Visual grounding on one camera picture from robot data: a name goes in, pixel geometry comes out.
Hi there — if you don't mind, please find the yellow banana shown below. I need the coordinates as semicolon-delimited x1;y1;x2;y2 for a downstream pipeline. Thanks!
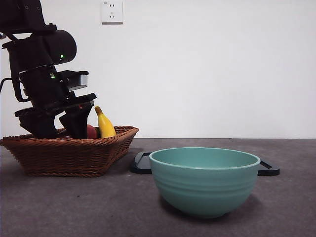
94;106;117;139

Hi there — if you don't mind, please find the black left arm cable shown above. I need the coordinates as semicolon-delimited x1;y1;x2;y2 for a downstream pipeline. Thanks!
0;71;30;102

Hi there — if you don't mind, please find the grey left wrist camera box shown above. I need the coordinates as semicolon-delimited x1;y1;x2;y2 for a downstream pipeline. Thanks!
65;70;89;91

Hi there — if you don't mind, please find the brown wicker basket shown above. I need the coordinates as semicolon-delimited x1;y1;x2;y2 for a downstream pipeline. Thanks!
0;125;139;177

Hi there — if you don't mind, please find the red yellow apple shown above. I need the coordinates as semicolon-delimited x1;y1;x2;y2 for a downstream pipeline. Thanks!
86;124;98;139

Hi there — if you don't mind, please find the white wall socket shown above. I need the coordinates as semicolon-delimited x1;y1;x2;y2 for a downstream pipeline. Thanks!
101;1;124;25

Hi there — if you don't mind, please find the teal ribbed bowl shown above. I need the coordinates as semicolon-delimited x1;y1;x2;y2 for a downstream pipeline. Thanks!
149;147;261;219

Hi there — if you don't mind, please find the dark rectangular tray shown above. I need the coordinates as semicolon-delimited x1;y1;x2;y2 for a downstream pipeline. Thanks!
130;152;281;176

